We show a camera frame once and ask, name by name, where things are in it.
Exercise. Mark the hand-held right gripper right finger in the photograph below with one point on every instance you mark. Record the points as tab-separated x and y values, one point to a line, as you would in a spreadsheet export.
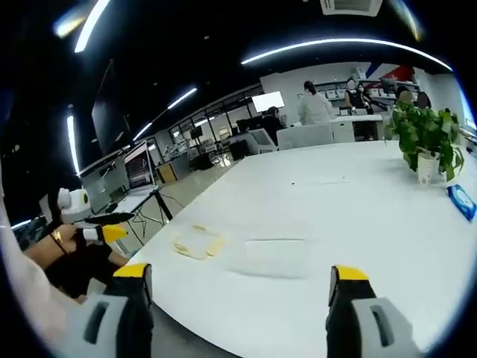
367	320

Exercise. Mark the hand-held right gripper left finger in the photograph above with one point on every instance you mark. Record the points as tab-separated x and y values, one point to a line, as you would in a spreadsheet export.
112	317

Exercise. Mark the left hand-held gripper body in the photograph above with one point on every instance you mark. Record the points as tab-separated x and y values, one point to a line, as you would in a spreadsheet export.
74	205

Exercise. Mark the person's left hand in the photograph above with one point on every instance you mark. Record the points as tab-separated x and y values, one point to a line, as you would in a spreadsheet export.
69	235

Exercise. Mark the person's black clothing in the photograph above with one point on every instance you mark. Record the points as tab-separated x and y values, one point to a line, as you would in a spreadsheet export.
82	268

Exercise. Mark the black tripod stand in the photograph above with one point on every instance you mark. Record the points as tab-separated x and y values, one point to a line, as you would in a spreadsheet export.
156	209

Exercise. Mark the cardboard box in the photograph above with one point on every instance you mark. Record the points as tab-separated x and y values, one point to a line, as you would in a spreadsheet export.
166	174

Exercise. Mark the clear bag with yellow trim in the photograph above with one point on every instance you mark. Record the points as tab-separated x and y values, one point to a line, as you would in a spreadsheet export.
197	242

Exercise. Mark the person's white clothing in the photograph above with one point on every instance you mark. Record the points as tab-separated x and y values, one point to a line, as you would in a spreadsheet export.
26	283

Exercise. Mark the large black screen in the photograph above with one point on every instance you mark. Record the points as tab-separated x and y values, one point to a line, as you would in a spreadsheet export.
110	115

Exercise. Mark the clear plastic sheet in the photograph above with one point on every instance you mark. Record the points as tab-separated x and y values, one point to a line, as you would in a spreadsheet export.
272	257

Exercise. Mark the blue wet wipes packet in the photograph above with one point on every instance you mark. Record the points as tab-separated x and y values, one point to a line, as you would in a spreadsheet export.
462	201

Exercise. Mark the green potted plant white pot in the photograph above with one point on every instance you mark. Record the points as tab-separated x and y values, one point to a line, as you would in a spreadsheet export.
425	134

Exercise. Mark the white lit monitor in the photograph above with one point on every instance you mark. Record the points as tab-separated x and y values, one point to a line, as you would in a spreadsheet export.
267	101

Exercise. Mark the long ceiling light strip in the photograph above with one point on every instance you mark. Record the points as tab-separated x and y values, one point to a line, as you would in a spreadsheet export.
335	44

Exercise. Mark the ceiling air vent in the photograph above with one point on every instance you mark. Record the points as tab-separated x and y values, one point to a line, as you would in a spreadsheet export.
350	6

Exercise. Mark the red and blue wall banner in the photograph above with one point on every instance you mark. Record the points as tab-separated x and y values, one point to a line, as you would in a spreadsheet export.
395	71

